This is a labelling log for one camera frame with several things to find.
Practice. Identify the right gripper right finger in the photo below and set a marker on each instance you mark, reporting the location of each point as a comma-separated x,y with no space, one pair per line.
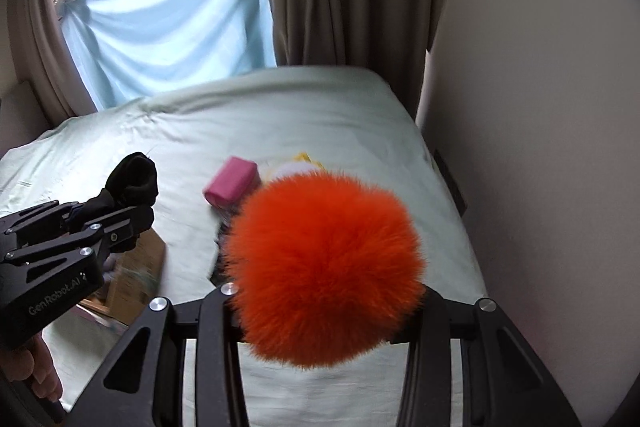
426,392

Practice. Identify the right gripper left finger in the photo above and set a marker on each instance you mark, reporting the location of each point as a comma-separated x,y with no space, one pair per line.
219,396

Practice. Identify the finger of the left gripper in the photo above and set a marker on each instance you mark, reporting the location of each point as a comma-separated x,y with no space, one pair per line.
119,230
46,218

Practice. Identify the black fabric scrunchie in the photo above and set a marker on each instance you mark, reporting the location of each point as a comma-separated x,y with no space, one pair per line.
132,184

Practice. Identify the magenta leather pouch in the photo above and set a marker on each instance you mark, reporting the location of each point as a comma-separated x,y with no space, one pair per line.
232,182

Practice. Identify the orange fur pompom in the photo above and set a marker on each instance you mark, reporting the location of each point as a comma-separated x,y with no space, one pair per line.
328,267

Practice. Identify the yellow rimmed white mesh pad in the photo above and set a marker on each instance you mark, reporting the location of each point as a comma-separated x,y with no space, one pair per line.
302,163

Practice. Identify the person left hand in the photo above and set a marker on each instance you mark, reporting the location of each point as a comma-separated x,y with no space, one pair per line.
34,360

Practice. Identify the cardboard box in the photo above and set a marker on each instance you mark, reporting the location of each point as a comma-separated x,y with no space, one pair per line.
130,285

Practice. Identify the pale green bed sheet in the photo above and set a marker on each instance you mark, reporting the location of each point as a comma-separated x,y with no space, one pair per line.
297,124

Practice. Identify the brown left curtain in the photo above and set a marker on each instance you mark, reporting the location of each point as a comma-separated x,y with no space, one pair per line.
41,57

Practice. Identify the light blue window cloth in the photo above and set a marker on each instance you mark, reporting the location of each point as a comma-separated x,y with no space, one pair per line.
126,49

